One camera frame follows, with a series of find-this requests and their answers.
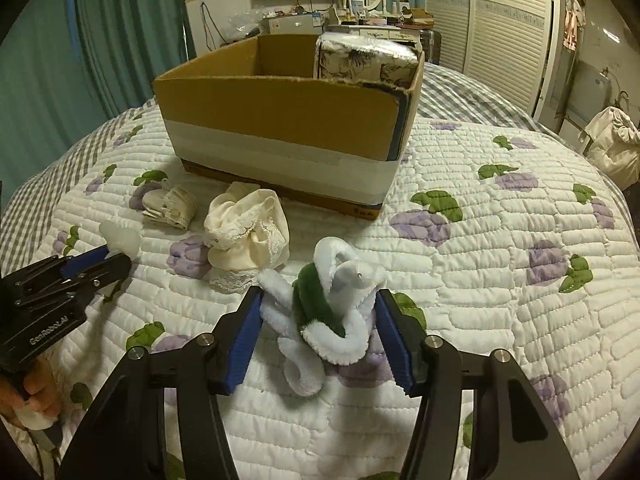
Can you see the cream lace sock bundle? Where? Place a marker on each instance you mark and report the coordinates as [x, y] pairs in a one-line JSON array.
[[247, 240]]

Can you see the white and green fuzzy sock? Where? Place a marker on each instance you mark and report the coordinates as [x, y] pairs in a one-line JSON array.
[[327, 312]]

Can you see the cluttered dresser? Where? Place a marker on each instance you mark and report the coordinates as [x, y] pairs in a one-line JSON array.
[[370, 22]]

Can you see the cardboard box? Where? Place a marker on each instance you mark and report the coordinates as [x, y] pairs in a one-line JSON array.
[[285, 125]]

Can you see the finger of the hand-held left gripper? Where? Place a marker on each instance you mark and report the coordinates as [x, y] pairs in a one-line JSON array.
[[82, 261], [107, 270]]

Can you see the pile of light clothes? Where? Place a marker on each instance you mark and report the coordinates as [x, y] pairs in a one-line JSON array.
[[617, 145]]

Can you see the person's left hand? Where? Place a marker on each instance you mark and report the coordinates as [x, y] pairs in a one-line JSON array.
[[32, 392]]

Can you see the quilted floral blanket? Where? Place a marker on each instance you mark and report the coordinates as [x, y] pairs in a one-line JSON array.
[[500, 285]]

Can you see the white louvred wardrobe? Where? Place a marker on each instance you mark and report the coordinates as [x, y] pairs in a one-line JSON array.
[[500, 25]]

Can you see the hanging pink garment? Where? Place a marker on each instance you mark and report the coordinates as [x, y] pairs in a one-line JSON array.
[[574, 22]]

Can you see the teal curtain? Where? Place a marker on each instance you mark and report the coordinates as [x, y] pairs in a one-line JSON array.
[[100, 35]]

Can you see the wrapped printed package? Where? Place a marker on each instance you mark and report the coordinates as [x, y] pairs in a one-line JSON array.
[[365, 62]]

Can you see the small beige lace cloth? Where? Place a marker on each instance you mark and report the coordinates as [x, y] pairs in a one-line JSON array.
[[167, 205]]

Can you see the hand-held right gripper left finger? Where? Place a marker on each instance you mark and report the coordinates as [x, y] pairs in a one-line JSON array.
[[246, 330]]

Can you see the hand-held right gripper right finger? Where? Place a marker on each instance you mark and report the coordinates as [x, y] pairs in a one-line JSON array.
[[395, 340]]

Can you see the translucent white soft piece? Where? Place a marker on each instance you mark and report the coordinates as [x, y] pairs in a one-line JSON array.
[[120, 241]]

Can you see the clear plastic bag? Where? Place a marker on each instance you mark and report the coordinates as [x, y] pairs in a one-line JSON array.
[[242, 22]]

